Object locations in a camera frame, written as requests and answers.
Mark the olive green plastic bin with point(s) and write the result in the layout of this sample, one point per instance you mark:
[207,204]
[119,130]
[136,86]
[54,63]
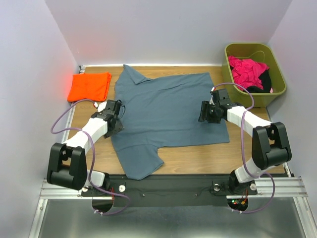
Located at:
[259,53]

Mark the crumpled black t-shirt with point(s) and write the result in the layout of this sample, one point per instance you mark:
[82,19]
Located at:
[266,84]

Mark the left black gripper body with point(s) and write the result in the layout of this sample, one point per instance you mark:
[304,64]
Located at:
[112,128]

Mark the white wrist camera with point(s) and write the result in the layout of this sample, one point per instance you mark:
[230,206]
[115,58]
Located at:
[100,106]
[213,98]

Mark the crumpled pink t-shirt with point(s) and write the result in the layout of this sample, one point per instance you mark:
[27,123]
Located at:
[246,72]

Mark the aluminium extrusion rail frame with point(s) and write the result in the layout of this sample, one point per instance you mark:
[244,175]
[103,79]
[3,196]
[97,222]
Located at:
[280,208]

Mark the folded orange t-shirt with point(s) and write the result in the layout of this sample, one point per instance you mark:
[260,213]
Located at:
[92,86]

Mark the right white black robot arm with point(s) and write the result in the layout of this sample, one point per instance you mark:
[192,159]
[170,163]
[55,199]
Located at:
[270,144]

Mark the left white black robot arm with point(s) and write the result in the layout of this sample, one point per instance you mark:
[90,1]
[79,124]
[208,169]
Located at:
[67,161]

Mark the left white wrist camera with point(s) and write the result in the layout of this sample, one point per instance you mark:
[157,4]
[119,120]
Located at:
[100,106]

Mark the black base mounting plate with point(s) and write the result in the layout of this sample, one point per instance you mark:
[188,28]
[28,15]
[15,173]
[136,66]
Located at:
[174,190]

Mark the blue-grey t-shirt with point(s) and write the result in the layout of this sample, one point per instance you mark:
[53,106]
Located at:
[161,112]

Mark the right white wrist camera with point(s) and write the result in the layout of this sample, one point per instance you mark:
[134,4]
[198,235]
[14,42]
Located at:
[213,98]

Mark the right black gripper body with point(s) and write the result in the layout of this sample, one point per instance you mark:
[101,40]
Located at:
[212,114]

